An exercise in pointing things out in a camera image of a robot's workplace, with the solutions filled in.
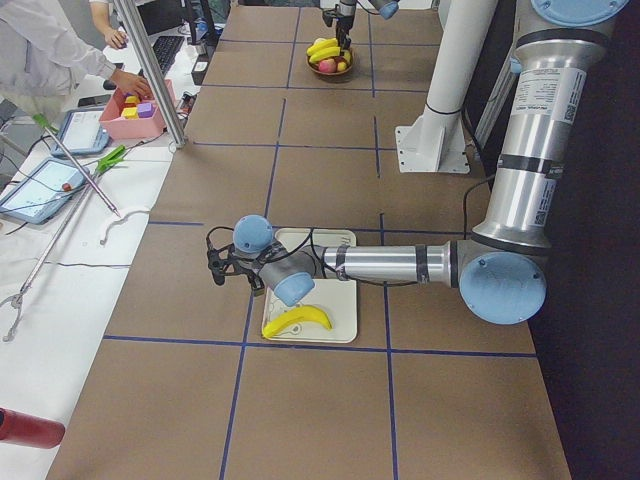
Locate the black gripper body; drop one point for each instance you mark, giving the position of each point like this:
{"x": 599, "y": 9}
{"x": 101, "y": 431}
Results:
{"x": 344, "y": 21}
{"x": 256, "y": 283}

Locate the yellow banana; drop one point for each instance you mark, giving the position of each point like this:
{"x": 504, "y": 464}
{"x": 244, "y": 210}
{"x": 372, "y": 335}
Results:
{"x": 325, "y": 53}
{"x": 306, "y": 313}
{"x": 322, "y": 44}

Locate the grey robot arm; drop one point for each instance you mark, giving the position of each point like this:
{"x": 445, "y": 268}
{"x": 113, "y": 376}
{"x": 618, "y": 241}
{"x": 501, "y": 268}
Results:
{"x": 497, "y": 267}
{"x": 345, "y": 12}

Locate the brown wicker basket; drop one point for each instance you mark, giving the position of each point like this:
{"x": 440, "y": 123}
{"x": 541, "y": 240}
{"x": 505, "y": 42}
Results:
{"x": 346, "y": 55}

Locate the yellow banana front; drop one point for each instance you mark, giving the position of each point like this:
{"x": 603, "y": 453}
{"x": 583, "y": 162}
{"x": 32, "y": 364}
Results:
{"x": 325, "y": 53}

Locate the pink white apple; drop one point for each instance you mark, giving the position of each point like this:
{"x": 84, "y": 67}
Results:
{"x": 327, "y": 66}

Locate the cream bear tray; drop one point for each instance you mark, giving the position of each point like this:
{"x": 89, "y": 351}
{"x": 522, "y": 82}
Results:
{"x": 338, "y": 299}

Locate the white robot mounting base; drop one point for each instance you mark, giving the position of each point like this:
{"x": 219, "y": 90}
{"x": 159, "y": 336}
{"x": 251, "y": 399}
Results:
{"x": 435, "y": 142}

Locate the black keyboard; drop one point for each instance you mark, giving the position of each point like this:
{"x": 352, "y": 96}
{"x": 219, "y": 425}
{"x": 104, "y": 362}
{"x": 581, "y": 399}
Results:
{"x": 165, "y": 49}

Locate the green clamp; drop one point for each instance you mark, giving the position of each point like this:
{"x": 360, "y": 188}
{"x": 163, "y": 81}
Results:
{"x": 110, "y": 160}

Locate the pink plastic bin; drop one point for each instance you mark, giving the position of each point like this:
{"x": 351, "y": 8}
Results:
{"x": 122, "y": 118}

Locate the blue teach pendant far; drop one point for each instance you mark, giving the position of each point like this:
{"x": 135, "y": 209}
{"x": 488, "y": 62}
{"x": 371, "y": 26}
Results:
{"x": 81, "y": 132}

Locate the blue teach pendant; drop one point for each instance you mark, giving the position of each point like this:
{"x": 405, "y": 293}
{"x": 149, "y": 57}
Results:
{"x": 43, "y": 192}
{"x": 81, "y": 132}

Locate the blue teach pendant near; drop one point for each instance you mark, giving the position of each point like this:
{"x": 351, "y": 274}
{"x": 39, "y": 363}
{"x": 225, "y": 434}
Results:
{"x": 43, "y": 192}

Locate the metal reacher grabber tool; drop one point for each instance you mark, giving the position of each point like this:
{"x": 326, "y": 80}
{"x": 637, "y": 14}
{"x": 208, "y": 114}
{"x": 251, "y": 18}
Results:
{"x": 15, "y": 301}

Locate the red bottle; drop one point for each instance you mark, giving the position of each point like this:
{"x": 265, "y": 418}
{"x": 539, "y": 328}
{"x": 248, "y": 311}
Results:
{"x": 27, "y": 430}

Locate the person in white shirt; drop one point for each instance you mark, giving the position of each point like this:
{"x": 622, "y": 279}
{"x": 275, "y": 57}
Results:
{"x": 42, "y": 61}

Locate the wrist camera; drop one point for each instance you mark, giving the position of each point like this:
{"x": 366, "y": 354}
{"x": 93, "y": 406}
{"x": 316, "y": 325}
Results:
{"x": 328, "y": 17}
{"x": 219, "y": 258}

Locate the aluminium frame post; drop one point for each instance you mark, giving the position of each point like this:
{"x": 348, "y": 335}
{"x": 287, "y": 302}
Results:
{"x": 134, "y": 26}

